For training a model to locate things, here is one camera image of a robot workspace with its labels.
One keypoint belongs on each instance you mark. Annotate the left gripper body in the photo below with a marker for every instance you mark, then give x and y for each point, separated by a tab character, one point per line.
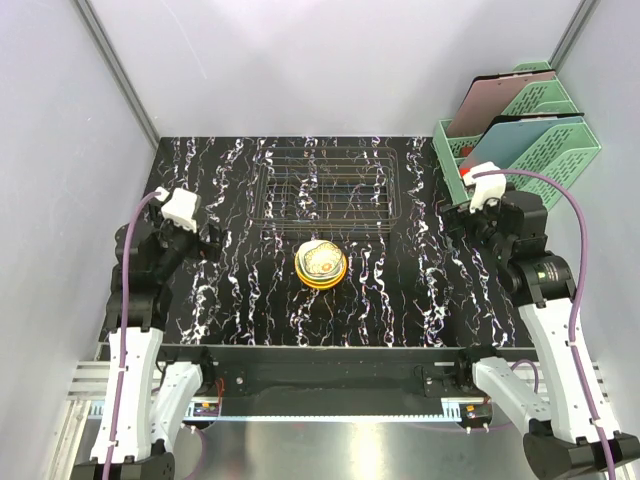
179	243

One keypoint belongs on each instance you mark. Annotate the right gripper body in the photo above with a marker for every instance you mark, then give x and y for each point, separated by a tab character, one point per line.
480	227

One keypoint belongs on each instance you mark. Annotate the white square bowl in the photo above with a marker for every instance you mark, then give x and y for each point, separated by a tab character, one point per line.
324	268

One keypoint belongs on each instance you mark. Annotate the patterned bowl green outside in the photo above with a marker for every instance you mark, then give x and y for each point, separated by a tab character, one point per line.
318	247

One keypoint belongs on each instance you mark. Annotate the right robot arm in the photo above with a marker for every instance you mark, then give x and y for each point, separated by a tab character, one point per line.
572	431

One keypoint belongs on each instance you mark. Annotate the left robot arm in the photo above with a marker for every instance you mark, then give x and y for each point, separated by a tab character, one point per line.
140	422

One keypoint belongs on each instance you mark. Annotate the blue clipboard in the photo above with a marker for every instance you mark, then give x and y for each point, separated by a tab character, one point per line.
509	136

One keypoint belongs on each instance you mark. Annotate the green file organizer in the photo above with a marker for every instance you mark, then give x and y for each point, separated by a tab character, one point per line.
562	153

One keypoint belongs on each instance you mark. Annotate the pink clipboard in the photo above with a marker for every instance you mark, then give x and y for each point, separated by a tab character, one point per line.
488	96

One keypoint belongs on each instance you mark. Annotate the yellow bottom bowl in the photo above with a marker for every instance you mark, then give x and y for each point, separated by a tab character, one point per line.
321	285

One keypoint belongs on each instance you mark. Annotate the marble patterned table mat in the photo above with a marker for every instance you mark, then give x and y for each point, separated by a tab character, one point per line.
403	288

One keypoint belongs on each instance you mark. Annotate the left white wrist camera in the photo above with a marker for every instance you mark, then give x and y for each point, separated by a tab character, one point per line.
179	207

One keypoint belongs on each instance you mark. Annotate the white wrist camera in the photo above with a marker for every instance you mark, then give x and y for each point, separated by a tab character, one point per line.
179	207
488	183

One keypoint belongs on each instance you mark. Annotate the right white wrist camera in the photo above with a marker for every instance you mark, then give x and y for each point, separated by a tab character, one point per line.
488	183

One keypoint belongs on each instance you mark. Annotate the wire dish rack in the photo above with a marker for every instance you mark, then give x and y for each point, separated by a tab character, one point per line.
352	189

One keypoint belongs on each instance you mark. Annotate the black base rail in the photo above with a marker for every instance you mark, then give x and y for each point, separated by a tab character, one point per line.
324	383

